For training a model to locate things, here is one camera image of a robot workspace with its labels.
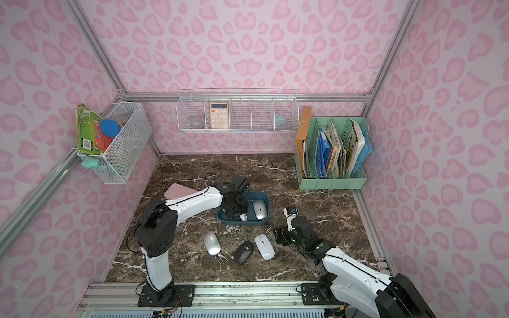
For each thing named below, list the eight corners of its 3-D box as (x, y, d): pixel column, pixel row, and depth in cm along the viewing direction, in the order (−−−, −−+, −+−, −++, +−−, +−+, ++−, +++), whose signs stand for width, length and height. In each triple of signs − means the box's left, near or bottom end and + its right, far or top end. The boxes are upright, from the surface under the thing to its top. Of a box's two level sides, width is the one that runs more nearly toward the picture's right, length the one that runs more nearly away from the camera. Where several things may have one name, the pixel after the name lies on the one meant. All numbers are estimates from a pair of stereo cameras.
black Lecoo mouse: (231, 259, 84) (230, 257, 81) (243, 240, 89) (242, 237, 86) (243, 267, 82) (242, 265, 79) (255, 247, 87) (254, 244, 84)
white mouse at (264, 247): (265, 264, 82) (265, 262, 80) (251, 239, 89) (251, 237, 87) (278, 256, 84) (278, 254, 82) (264, 232, 91) (264, 230, 89)
